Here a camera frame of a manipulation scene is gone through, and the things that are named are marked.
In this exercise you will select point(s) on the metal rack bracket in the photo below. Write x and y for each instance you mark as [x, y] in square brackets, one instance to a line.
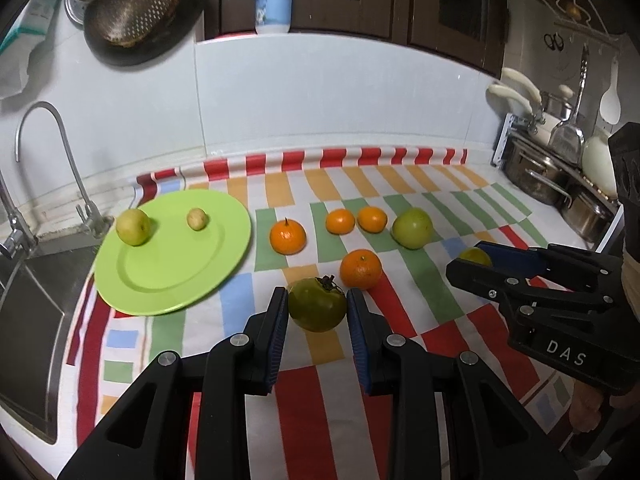
[502, 140]

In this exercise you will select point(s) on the golden perforated colander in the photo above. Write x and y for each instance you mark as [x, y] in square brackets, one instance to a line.
[140, 5]

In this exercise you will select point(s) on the dark green persimmon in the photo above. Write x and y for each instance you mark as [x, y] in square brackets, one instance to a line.
[317, 305]

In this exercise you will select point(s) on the black frying pan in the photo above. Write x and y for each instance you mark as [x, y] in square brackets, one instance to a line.
[150, 47]

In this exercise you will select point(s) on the green plate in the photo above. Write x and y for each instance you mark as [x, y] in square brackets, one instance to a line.
[175, 260]

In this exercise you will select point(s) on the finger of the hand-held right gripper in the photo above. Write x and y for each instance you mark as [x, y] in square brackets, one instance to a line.
[515, 260]
[480, 280]

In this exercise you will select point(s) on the small pale guava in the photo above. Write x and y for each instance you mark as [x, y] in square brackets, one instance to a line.
[197, 219]

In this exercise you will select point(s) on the tangerine with stem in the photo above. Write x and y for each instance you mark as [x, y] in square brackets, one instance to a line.
[288, 238]

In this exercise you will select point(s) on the small yellow-green fruit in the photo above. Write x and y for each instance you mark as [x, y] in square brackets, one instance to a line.
[475, 256]

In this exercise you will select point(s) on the large yellow-green guava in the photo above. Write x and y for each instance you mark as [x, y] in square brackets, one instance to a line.
[133, 226]

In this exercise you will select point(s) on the small tangerine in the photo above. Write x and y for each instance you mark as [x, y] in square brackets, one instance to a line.
[372, 219]
[340, 221]

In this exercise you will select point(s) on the curved chrome faucet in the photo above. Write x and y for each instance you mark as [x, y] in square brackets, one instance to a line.
[55, 120]

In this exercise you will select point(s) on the striped colourful tablecloth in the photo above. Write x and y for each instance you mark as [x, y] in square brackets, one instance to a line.
[440, 200]

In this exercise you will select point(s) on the white rice spoon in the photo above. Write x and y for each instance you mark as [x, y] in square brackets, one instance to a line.
[610, 102]

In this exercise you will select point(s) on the person's right hand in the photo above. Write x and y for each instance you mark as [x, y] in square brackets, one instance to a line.
[587, 407]

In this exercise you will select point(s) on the brown wooden window frame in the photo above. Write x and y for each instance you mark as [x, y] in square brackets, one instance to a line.
[400, 5]

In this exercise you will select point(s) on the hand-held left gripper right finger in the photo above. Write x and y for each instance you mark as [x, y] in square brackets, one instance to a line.
[357, 340]

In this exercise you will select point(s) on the chrome sink tap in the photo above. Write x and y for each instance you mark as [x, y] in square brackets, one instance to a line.
[15, 230]

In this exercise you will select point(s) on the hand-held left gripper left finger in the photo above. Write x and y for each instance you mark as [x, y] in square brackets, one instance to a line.
[277, 350]

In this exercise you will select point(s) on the large orange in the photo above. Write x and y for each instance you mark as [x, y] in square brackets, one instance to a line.
[361, 269]

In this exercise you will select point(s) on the silver steamer plate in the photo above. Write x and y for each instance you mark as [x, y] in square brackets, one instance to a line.
[75, 7]

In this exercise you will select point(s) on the stainless steel pot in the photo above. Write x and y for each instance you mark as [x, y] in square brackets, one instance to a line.
[587, 212]
[532, 172]

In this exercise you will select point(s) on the person's right forearm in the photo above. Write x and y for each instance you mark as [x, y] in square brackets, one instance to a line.
[632, 285]

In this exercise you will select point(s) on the cream saucepan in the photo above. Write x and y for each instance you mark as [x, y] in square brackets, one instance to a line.
[522, 82]
[510, 97]

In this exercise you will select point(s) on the black scissors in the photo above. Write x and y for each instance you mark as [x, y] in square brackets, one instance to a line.
[553, 41]

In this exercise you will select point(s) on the paper towel package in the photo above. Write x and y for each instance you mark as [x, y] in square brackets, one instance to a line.
[30, 20]

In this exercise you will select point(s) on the green apple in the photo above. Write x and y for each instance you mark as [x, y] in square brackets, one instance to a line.
[412, 228]

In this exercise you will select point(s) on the stainless steel sink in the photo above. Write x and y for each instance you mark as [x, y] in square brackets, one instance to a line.
[30, 320]

